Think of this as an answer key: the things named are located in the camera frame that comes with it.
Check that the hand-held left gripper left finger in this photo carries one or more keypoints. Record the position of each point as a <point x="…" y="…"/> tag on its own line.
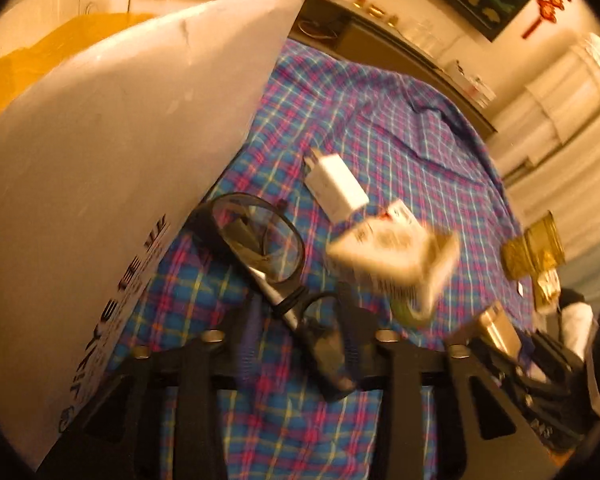
<point x="245" y="340"/>

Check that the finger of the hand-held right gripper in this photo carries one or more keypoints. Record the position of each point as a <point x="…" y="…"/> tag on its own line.
<point x="500" y="375"/>
<point x="550" y="355"/>

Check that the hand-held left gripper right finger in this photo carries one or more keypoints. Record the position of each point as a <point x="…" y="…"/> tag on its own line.
<point x="352" y="340"/>

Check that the gold metal tin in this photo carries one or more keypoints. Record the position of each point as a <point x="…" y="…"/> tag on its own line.
<point x="497" y="332"/>

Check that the white small carton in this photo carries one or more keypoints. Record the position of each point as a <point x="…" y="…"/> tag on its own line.
<point x="385" y="255"/>

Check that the black eyeglasses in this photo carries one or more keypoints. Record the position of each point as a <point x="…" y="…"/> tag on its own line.
<point x="255" y="200"/>

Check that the white cardboard box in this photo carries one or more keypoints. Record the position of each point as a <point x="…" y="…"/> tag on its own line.
<point x="105" y="160"/>

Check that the gold foil packet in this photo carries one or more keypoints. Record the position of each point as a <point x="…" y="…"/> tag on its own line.
<point x="547" y="285"/>

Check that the gold glass jar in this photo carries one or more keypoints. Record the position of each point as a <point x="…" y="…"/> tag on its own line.
<point x="540" y="245"/>

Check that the red and white small box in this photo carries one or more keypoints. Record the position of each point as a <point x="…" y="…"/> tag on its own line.
<point x="400" y="212"/>

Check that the white plug charger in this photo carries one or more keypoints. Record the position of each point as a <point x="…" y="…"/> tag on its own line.
<point x="335" y="185"/>

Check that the blue plaid shirt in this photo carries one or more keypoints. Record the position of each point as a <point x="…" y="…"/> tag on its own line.
<point x="370" y="125"/>

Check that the white curtain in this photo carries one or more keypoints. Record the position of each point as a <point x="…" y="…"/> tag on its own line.
<point x="570" y="135"/>

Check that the clear glass cups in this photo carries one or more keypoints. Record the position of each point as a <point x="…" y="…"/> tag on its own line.
<point x="425" y="32"/>

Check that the yellow plastic liner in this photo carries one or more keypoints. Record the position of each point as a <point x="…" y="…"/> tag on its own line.
<point x="30" y="65"/>

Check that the red knot decoration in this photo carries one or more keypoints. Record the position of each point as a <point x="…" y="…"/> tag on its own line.
<point x="550" y="5"/>

